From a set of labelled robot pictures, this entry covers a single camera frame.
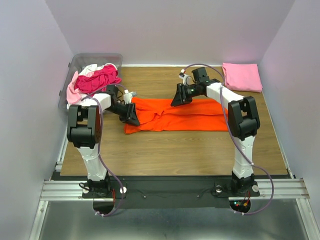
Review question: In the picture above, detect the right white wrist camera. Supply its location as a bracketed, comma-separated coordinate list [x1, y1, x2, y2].
[178, 69, 194, 86]

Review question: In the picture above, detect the white shirt in bin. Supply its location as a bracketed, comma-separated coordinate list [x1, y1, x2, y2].
[66, 63, 122, 109]

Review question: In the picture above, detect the orange t shirt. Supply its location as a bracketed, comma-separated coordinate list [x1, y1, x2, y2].
[124, 97, 228, 134]

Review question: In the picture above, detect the magenta t shirt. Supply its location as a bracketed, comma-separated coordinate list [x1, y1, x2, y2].
[75, 63, 122, 94]

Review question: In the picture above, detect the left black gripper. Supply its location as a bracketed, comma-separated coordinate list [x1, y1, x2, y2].
[105, 101, 141, 126]

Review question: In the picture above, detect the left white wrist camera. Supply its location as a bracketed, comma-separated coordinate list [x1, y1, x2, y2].
[123, 89, 137, 104]

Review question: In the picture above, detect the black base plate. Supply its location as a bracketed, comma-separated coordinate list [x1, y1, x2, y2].
[51, 174, 261, 210]

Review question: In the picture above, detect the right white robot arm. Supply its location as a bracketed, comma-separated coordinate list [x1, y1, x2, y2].
[171, 67, 261, 195]

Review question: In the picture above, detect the folded pink t shirt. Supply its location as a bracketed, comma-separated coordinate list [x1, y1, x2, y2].
[222, 63, 263, 93]

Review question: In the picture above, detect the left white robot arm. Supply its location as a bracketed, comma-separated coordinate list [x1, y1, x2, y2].
[67, 84, 140, 197]

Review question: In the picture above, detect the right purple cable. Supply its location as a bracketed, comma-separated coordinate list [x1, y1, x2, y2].
[179, 63, 275, 216]

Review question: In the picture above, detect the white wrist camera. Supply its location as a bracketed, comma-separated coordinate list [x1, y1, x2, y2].
[123, 89, 137, 104]
[178, 69, 194, 86]

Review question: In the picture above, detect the clear plastic bin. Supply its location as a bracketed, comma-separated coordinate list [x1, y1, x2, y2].
[58, 53, 123, 116]

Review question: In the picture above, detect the light pink shirt in bin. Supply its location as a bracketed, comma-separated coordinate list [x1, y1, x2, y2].
[66, 71, 82, 105]

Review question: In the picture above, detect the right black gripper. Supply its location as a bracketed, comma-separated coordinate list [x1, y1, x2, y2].
[169, 83, 199, 107]

